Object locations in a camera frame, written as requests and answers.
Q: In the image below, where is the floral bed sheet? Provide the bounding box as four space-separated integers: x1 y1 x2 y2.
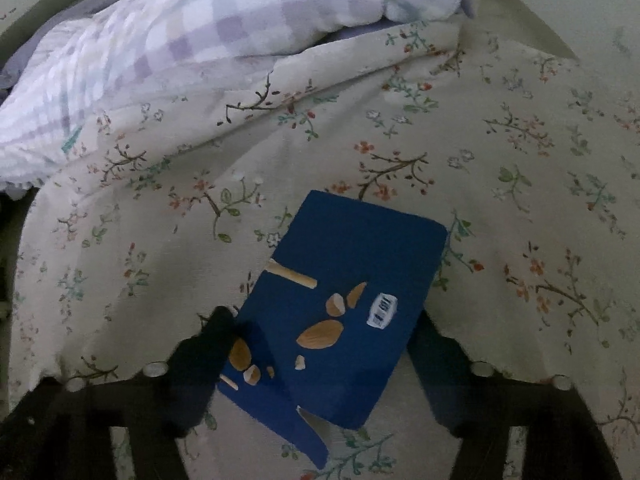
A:
0 0 640 480

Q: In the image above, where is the blue cardboard box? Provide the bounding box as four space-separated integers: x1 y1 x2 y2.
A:
216 190 449 468

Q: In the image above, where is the purple checkered blanket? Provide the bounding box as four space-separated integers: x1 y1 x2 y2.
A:
0 0 476 196

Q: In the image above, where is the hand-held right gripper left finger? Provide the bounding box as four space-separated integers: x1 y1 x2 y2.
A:
0 305 241 480

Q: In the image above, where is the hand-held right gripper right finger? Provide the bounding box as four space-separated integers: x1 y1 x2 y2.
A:
409 309 624 480

